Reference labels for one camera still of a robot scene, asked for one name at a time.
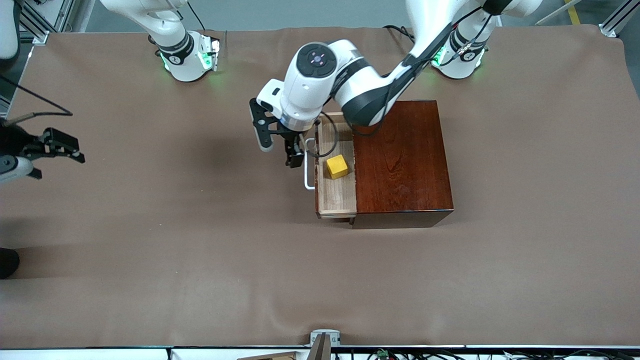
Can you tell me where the yellow block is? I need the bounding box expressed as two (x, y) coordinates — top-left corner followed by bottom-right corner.
(326, 154), (349, 180)

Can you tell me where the wooden drawer with white handle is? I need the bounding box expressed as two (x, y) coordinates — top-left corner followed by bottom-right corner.
(303, 111), (358, 220)

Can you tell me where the dark wooden drawer cabinet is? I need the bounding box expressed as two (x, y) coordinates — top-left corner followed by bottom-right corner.
(350, 99), (455, 230)

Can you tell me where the black round object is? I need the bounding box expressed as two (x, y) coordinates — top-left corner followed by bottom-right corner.
(0, 247), (21, 280)

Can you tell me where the brown table cover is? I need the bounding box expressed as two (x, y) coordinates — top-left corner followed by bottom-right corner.
(0, 24), (640, 350)

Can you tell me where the tan wooden piece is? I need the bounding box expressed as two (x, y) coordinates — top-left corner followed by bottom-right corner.
(237, 351), (301, 360)

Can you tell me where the aluminium frame profile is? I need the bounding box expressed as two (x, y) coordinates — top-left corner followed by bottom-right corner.
(20, 0), (76, 46)
(599, 0), (640, 38)

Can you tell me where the grey metal bracket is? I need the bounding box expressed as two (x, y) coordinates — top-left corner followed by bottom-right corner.
(310, 329), (342, 347)

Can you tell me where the grey brown camera pole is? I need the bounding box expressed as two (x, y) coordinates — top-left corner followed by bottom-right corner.
(308, 334), (332, 360)

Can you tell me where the black cable bundle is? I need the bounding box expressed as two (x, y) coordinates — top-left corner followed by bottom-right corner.
(332, 348), (640, 360)

